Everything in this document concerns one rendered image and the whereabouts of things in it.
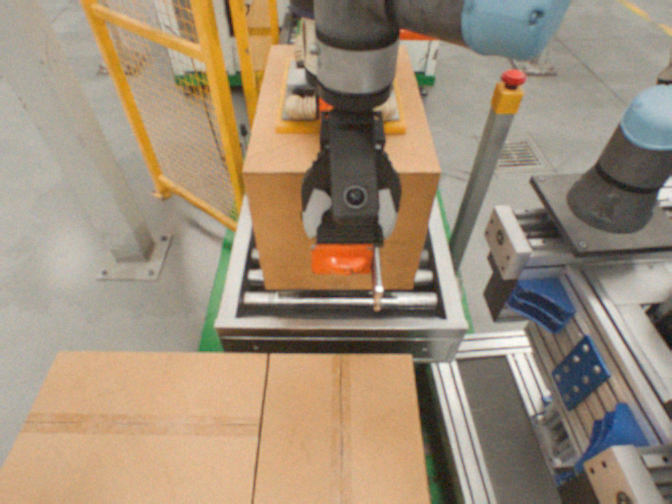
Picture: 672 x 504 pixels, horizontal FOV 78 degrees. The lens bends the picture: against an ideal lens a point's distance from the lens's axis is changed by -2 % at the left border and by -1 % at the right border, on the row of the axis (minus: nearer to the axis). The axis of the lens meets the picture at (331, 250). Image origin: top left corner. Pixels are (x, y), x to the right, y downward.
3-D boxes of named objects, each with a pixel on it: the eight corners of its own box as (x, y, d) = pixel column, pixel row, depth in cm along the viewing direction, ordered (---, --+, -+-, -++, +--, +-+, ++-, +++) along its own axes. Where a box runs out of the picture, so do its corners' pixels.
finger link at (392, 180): (408, 201, 51) (387, 144, 45) (410, 210, 50) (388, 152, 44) (371, 212, 52) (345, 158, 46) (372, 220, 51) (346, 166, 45)
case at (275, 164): (282, 156, 153) (270, 44, 123) (392, 156, 153) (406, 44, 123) (265, 290, 114) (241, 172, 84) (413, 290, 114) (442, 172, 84)
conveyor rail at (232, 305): (287, 42, 284) (284, 12, 270) (294, 42, 284) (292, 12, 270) (228, 352, 132) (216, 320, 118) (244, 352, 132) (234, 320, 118)
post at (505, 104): (435, 280, 202) (496, 81, 126) (449, 281, 201) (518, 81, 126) (437, 292, 197) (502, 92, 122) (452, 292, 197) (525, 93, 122)
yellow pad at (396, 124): (355, 64, 115) (356, 46, 111) (392, 64, 115) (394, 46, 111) (360, 134, 93) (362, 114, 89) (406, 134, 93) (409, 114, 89)
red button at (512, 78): (495, 81, 126) (499, 68, 123) (518, 81, 126) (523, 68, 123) (501, 93, 122) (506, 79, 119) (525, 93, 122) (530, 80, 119)
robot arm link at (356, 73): (404, 51, 35) (306, 51, 35) (398, 102, 38) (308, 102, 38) (395, 17, 40) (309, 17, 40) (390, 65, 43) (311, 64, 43)
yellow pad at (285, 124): (286, 64, 115) (285, 45, 111) (322, 64, 115) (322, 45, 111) (274, 134, 93) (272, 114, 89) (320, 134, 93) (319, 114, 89)
